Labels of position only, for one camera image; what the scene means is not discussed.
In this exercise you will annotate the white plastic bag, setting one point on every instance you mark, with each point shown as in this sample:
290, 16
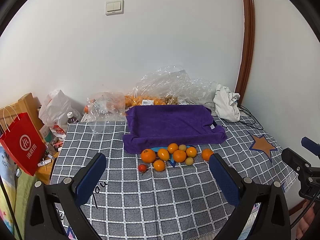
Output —
54, 110

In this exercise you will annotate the purple towel covered tray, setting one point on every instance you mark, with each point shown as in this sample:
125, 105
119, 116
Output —
161, 125

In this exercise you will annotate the brown wooden door frame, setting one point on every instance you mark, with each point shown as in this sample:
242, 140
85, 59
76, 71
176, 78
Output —
247, 48

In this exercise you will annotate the grey checked tablecloth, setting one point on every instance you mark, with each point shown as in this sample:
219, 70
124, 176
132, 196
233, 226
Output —
181, 202

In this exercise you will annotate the white wall light switch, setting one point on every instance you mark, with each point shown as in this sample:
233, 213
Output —
114, 7

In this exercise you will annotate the small red tomato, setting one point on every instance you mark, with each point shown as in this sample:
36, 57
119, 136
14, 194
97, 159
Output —
142, 168

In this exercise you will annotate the yellow-green fruit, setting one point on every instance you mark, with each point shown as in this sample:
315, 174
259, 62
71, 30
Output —
182, 147
189, 161

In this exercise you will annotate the dark bottle white cap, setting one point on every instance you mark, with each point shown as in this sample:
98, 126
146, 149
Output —
71, 118

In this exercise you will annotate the red paper shopping bag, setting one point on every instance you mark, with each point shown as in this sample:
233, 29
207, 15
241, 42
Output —
22, 142

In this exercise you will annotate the small clear plastic bag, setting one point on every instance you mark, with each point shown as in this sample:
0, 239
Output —
105, 108

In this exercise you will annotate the bagged oranges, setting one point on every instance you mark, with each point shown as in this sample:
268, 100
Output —
131, 101

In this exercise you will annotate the oval orange mandarin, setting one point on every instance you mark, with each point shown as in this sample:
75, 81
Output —
163, 154

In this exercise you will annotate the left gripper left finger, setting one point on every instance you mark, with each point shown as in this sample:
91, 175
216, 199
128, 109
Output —
43, 220

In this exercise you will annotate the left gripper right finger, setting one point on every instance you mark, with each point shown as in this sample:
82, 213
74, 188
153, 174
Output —
272, 220

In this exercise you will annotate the large stemmed orange mandarin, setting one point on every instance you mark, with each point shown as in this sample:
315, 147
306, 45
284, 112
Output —
148, 156

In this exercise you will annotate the white crumpled towel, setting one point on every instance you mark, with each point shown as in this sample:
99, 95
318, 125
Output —
226, 104

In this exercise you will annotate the person's right hand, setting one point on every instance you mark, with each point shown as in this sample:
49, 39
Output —
305, 222

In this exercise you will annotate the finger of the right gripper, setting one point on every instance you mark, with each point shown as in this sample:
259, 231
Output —
311, 146
294, 160

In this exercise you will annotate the large clear plastic bag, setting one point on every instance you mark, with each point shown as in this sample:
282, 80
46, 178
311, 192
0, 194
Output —
173, 80

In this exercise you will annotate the orange kumquat front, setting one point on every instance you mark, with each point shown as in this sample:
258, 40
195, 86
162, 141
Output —
159, 165

